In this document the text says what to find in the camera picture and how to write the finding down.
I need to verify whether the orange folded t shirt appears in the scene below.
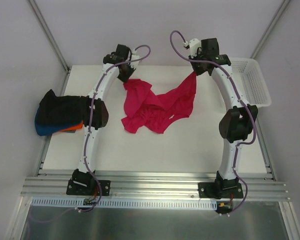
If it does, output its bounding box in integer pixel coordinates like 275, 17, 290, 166
59, 121, 84, 132

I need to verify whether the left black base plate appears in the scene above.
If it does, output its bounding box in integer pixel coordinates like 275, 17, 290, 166
66, 179, 111, 196

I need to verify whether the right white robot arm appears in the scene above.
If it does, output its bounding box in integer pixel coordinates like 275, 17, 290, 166
188, 38, 258, 199

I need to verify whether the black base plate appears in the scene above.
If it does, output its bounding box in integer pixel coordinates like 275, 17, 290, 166
197, 182, 244, 200
66, 179, 111, 196

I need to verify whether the pink t shirt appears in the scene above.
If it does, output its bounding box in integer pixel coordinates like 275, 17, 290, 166
121, 72, 197, 134

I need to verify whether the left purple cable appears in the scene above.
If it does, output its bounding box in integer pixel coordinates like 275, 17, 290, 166
28, 44, 151, 223

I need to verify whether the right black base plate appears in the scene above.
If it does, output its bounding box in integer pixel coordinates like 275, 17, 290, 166
197, 182, 244, 200

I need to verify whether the aluminium mounting rail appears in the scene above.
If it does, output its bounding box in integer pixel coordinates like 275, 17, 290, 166
21, 169, 292, 202

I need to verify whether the blue folded t shirt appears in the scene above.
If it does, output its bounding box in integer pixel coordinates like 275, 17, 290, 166
34, 108, 68, 137

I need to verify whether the black folded t shirt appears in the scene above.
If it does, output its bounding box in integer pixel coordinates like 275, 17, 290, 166
35, 90, 89, 126

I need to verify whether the white plastic basket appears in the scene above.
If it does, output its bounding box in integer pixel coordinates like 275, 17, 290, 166
230, 57, 272, 108

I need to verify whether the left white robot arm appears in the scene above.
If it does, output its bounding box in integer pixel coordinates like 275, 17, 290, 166
72, 44, 140, 194

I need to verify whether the white slotted cable duct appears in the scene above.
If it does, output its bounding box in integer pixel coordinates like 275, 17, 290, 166
31, 197, 217, 211

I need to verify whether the purple cable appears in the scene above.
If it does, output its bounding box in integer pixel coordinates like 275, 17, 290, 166
169, 30, 257, 218
28, 44, 151, 223

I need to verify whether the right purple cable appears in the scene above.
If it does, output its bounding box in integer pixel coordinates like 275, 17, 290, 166
169, 30, 257, 218

